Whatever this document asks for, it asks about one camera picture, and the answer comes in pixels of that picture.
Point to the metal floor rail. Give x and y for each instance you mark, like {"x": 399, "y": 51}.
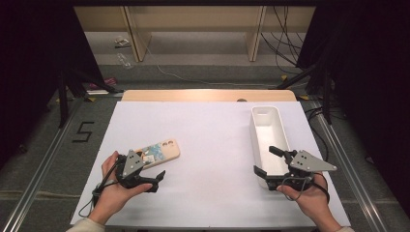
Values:
{"x": 38, "y": 180}
{"x": 348, "y": 174}

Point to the white plastic bin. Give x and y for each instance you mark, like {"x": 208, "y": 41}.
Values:
{"x": 267, "y": 129}

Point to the black metal stand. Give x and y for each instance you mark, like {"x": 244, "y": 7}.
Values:
{"x": 327, "y": 103}
{"x": 62, "y": 103}

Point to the pink object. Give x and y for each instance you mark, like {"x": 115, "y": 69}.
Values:
{"x": 106, "y": 82}

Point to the black curtain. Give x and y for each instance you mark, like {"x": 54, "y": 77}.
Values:
{"x": 32, "y": 64}
{"x": 370, "y": 80}

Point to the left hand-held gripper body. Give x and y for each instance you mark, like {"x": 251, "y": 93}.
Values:
{"x": 132, "y": 162}

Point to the yellow tape piece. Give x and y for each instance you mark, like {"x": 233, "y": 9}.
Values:
{"x": 91, "y": 99}
{"x": 283, "y": 77}
{"x": 303, "y": 97}

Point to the clear plastic bottle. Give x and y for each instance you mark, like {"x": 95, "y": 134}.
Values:
{"x": 124, "y": 60}

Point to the beige wooden shelf unit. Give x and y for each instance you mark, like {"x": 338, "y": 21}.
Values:
{"x": 193, "y": 19}

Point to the beige printed phone case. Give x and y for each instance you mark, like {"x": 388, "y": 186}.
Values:
{"x": 164, "y": 151}

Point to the flat white booklet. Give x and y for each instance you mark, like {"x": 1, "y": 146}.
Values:
{"x": 96, "y": 92}

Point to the person's right hand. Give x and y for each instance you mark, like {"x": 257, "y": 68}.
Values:
{"x": 312, "y": 201}

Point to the white table sheet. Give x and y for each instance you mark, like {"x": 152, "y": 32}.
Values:
{"x": 209, "y": 145}

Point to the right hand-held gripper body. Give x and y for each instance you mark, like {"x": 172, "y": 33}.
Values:
{"x": 306, "y": 161}

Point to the person's left hand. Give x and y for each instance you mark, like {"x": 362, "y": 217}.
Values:
{"x": 111, "y": 196}

